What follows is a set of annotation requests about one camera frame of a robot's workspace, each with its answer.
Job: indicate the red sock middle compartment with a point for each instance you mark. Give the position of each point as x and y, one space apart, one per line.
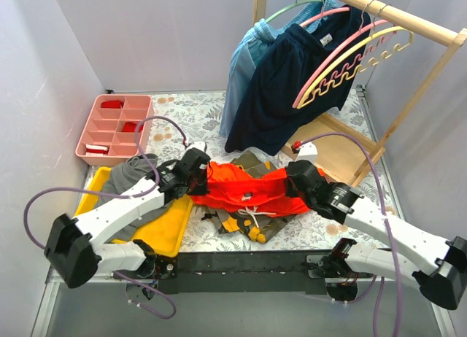
131 127

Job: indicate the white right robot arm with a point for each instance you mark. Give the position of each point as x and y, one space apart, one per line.
414 257

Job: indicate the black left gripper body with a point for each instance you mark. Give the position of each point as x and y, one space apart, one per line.
199 173

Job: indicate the pink hanger with navy shorts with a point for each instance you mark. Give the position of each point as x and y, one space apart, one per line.
324 15

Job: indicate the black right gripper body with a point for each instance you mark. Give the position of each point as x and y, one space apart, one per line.
295 178

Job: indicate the pink divided organizer box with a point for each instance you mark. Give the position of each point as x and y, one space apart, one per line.
103 127

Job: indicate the red sock top compartment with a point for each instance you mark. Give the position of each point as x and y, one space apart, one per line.
112 104

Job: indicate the grey shorts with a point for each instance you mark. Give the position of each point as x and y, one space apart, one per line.
124 176

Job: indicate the camouflage shorts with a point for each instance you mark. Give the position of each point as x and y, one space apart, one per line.
258 227

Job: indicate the orange shorts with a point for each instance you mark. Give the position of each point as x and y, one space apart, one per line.
232 188

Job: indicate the wooden clothes rack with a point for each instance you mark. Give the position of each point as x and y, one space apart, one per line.
344 154

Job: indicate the green hanger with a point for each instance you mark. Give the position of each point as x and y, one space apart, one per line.
296 3

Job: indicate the red white striped sock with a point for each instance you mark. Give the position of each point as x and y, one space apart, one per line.
92 149

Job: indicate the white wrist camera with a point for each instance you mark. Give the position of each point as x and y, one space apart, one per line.
305 151
202 146

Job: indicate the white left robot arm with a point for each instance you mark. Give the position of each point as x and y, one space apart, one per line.
78 248

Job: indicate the yellow wavy hanger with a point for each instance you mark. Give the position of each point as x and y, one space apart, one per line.
357 57

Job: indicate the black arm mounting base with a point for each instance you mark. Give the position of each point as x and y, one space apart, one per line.
297 271

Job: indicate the yellow plastic tray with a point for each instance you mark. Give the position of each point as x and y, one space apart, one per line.
164 234

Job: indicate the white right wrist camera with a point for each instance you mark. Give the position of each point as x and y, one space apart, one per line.
305 151

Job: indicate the light blue shorts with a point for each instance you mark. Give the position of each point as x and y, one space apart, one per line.
253 47

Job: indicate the pink wavy hanger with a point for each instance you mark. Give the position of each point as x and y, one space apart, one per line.
308 86

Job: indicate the red sock compartment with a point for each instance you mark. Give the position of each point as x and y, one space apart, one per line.
112 104
131 127

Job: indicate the navy blue shorts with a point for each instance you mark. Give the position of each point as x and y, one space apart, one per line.
266 118

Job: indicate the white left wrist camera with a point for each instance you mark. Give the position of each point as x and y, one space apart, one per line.
202 146

